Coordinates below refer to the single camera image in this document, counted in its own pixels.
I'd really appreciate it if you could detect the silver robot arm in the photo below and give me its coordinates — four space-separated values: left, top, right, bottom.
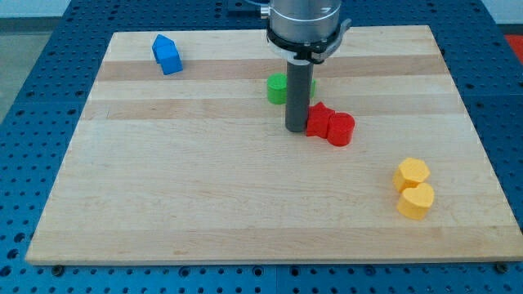
261 0 352 132

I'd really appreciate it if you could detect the green cylinder block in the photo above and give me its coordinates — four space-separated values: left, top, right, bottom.
266 73 287 105

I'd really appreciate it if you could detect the blue cube block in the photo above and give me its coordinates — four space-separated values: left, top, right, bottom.
156 45 183 75

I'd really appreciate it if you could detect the yellow hexagon block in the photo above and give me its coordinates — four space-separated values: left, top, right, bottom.
392 158 431 193

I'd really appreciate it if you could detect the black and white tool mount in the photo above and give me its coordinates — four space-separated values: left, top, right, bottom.
266 19 351 65

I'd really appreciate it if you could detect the red star block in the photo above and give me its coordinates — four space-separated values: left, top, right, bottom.
306 102 335 139

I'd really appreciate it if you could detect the wooden board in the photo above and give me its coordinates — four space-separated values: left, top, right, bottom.
25 25 522 265

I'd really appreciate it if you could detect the blue pentagon block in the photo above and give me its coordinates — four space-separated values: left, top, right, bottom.
152 34 175 64

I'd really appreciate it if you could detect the red cylinder block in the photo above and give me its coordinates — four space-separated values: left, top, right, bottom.
327 113 355 147

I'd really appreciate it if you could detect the green block behind rod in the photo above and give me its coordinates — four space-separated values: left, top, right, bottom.
310 79 316 100

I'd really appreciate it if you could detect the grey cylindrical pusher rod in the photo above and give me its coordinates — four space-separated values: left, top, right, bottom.
285 63 313 132

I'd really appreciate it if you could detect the yellow heart block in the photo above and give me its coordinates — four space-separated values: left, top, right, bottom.
396 183 435 221

